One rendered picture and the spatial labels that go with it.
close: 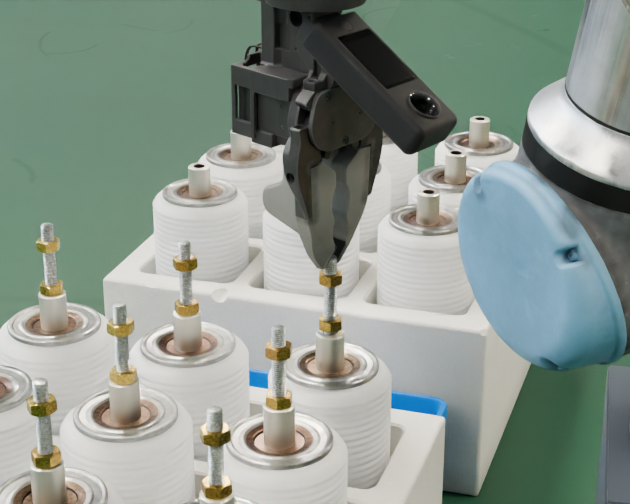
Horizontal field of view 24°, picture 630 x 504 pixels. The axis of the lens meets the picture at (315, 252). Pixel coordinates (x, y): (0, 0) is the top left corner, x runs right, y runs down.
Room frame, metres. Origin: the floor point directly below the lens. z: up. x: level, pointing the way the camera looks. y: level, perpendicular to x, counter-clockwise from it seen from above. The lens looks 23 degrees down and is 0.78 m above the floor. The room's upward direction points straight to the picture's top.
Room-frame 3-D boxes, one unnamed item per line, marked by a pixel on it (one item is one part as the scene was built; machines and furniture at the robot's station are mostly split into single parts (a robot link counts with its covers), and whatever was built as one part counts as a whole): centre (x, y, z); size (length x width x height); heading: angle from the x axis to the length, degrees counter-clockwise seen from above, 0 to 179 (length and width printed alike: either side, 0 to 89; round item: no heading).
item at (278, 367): (0.89, 0.02, 0.30); 0.01 x 0.01 x 0.08
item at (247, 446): (0.89, 0.02, 0.25); 0.08 x 0.08 x 0.01
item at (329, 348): (1.00, -0.01, 0.26); 0.02 x 0.02 x 0.03
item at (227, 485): (0.77, 0.06, 0.29); 0.02 x 0.02 x 0.01; 18
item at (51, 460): (0.81, 0.17, 0.29); 0.02 x 0.02 x 0.01; 56
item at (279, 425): (0.89, 0.02, 0.26); 0.02 x 0.02 x 0.03
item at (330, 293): (1.00, -0.01, 0.31); 0.01 x 0.01 x 0.08
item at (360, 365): (1.00, -0.01, 0.25); 0.08 x 0.08 x 0.01
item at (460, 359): (1.45, -0.03, 0.09); 0.39 x 0.39 x 0.18; 72
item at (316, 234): (1.00, 0.02, 0.38); 0.06 x 0.03 x 0.09; 48
